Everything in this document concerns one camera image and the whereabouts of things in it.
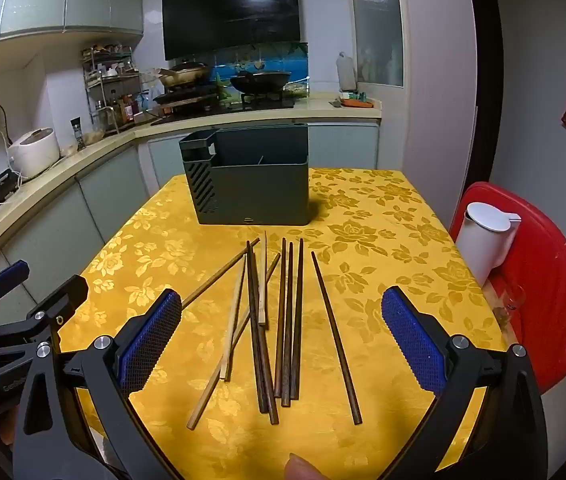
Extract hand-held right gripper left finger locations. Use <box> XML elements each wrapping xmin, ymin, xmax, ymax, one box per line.
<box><xmin>12</xmin><ymin>287</ymin><xmax>184</xmax><ymax>480</ymax></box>

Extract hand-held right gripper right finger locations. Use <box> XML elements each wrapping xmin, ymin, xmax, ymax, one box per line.
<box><xmin>380</xmin><ymin>285</ymin><xmax>548</xmax><ymax>480</ymax></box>

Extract light brown wooden chopstick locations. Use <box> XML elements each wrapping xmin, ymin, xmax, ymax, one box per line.
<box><xmin>182</xmin><ymin>237</ymin><xmax>261</xmax><ymax>308</ymax></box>
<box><xmin>186</xmin><ymin>252</ymin><xmax>282</xmax><ymax>432</ymax></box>

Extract dark green chopstick holder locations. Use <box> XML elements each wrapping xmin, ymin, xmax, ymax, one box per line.
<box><xmin>179</xmin><ymin>124</ymin><xmax>311</xmax><ymax>226</ymax></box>

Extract person's right hand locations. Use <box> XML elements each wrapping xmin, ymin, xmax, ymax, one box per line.
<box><xmin>284</xmin><ymin>452</ymin><xmax>331</xmax><ymax>480</ymax></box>

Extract yellow floral tablecloth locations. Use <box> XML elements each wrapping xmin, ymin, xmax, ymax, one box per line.
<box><xmin>58</xmin><ymin>166</ymin><xmax>511</xmax><ymax>480</ymax></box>

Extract grey lower cabinets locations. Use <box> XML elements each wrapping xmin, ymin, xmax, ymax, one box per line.
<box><xmin>0</xmin><ymin>120</ymin><xmax>381</xmax><ymax>321</ymax></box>

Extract clear drinking glass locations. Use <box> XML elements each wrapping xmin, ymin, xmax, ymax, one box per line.
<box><xmin>502</xmin><ymin>282</ymin><xmax>526</xmax><ymax>313</ymax></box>

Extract white lidded cup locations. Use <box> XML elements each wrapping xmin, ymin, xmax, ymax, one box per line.
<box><xmin>463</xmin><ymin>201</ymin><xmax>522</xmax><ymax>286</ymax></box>

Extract white rice cooker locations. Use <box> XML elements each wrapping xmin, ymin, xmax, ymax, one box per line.
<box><xmin>8</xmin><ymin>127</ymin><xmax>61</xmax><ymax>179</ymax></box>

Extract beige kitchen counter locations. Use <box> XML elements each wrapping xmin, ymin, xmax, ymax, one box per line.
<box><xmin>0</xmin><ymin>97</ymin><xmax>382</xmax><ymax>271</ymax></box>

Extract red plastic chair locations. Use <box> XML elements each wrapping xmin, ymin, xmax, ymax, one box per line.
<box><xmin>449</xmin><ymin>181</ymin><xmax>566</xmax><ymax>395</ymax></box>

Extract black pepper grinder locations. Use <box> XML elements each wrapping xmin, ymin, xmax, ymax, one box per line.
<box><xmin>70</xmin><ymin>117</ymin><xmax>87</xmax><ymax>152</ymax></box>

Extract metal spice rack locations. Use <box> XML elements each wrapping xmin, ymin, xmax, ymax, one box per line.
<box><xmin>81</xmin><ymin>45</ymin><xmax>146</xmax><ymax>136</ymax></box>

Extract black gas stove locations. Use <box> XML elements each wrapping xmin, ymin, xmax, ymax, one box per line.
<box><xmin>150</xmin><ymin>87</ymin><xmax>296</xmax><ymax>126</ymax></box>

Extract orange cutting board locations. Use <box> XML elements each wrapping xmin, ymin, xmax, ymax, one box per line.
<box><xmin>338</xmin><ymin>91</ymin><xmax>376</xmax><ymax>109</ymax></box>

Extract gold wok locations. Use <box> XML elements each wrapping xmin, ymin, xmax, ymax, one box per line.
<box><xmin>158</xmin><ymin>62</ymin><xmax>212</xmax><ymax>87</ymax></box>

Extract clear plastic bottle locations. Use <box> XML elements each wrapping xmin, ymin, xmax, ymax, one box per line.
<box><xmin>336</xmin><ymin>51</ymin><xmax>357</xmax><ymax>92</ymax></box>

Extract black wok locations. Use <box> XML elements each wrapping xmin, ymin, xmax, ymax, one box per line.
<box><xmin>229</xmin><ymin>71</ymin><xmax>294</xmax><ymax>96</ymax></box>

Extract black range hood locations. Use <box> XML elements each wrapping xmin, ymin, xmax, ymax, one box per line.
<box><xmin>161</xmin><ymin>0</ymin><xmax>301</xmax><ymax>61</ymax></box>

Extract frosted window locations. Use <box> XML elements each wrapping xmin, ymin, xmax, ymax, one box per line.
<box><xmin>348</xmin><ymin>0</ymin><xmax>404</xmax><ymax>87</ymax></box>

